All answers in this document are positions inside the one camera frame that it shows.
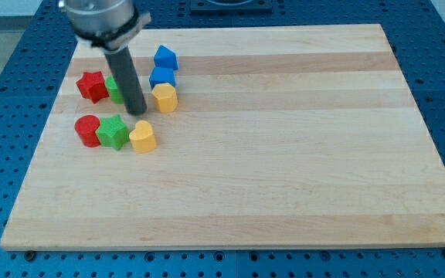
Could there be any yellow hexagon block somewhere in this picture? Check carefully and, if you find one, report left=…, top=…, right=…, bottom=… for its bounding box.
left=151, top=83, right=178, bottom=114

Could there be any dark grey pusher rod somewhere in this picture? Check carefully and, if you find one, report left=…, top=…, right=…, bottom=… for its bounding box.
left=105, top=47, right=147, bottom=116

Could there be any red star block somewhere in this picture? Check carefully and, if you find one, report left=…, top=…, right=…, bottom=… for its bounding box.
left=76, top=71, right=109, bottom=103

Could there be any wooden board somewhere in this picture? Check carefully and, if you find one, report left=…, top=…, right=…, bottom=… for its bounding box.
left=0, top=24, right=445, bottom=251

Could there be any blue cube block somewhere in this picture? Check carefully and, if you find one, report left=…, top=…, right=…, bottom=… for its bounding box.
left=149, top=66, right=176, bottom=89

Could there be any green star block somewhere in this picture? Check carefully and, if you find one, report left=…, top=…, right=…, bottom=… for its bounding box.
left=95, top=114, right=130, bottom=151

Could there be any green round block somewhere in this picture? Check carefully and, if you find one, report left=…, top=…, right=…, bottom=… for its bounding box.
left=104, top=76, right=124, bottom=104

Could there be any yellow heart block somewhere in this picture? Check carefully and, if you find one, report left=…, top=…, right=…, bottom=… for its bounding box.
left=129, top=120, right=158, bottom=154

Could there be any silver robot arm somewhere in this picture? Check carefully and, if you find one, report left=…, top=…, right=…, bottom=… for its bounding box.
left=58, top=0, right=151, bottom=116

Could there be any red cylinder block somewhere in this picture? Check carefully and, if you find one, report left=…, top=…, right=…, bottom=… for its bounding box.
left=74, top=115, right=100, bottom=147

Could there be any blue triangular block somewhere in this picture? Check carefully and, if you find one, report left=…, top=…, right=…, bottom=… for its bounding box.
left=154, top=45, right=178, bottom=70

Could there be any dark blue base plate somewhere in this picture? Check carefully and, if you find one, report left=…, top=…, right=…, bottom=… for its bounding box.
left=189, top=0, right=273, bottom=13

